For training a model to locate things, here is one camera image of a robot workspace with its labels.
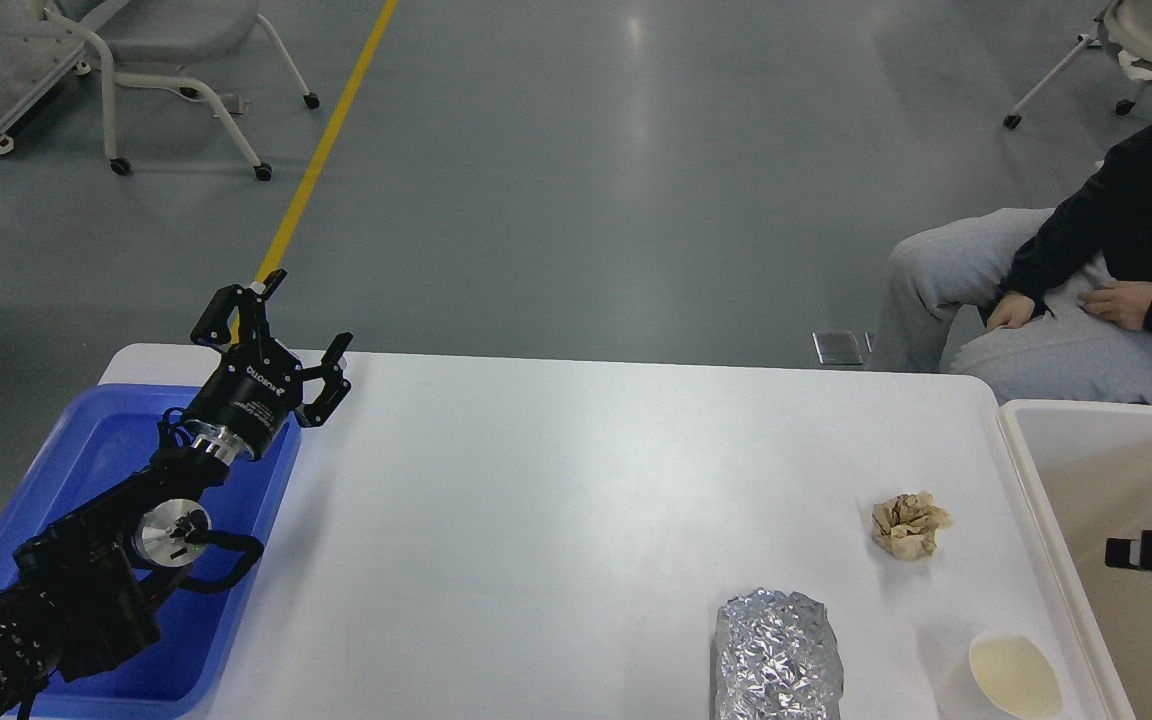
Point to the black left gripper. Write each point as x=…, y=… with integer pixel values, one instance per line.
x=244, y=404

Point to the white paper cup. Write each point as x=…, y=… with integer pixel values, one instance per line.
x=1014, y=675

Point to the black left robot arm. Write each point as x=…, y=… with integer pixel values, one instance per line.
x=89, y=585

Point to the white plastic bin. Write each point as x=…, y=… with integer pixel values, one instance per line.
x=1086, y=470

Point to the blue plastic bin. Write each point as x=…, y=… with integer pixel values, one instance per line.
x=105, y=435

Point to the seated person in dark hoodie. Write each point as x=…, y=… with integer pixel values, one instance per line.
x=1065, y=293

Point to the crumpled brown paper ball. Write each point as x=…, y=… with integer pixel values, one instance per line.
x=906, y=526

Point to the white wheeled chair left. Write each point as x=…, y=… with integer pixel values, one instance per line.
x=151, y=44

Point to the metal floor plate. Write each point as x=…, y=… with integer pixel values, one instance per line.
x=838, y=349

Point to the crumpled aluminium foil lump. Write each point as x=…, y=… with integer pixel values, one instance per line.
x=776, y=657

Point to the aluminium frame stand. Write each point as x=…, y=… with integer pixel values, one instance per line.
x=38, y=48

